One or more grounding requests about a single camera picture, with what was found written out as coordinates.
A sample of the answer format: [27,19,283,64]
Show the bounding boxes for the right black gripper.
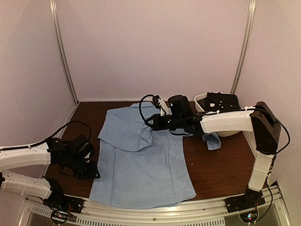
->
[146,113,185,130]

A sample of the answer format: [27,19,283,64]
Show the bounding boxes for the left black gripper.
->
[66,155,100,180]

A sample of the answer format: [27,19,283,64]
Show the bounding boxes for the white plastic basket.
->
[194,93,243,137]

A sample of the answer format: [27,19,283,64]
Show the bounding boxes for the light blue long sleeve shirt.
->
[89,101,222,210]

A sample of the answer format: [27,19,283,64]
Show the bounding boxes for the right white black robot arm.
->
[142,95,281,208]

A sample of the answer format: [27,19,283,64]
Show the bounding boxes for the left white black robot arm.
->
[0,134,100,209]

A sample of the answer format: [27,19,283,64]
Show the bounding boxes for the black folded shirt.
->
[205,92,241,112]

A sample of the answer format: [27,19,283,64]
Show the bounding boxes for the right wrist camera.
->
[152,95,172,116]

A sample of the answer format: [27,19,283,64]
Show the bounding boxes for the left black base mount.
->
[43,194,84,214]

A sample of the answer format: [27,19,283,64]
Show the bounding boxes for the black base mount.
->
[43,194,84,214]
[225,194,265,213]

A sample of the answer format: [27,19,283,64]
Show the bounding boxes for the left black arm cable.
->
[28,121,93,161]

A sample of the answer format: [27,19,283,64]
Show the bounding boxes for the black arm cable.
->
[28,121,93,161]
[139,94,160,123]

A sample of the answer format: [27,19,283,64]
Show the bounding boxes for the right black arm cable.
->
[139,94,160,123]

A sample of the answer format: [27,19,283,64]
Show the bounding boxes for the front aluminium rail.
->
[23,185,292,226]

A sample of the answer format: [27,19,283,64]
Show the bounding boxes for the right aluminium frame post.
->
[230,0,256,94]

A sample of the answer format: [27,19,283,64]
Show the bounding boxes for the aluminium frame post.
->
[49,0,79,105]
[230,0,256,94]

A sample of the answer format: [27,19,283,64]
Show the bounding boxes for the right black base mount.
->
[225,194,265,213]

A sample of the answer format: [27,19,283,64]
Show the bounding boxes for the left aluminium frame post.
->
[49,0,79,105]

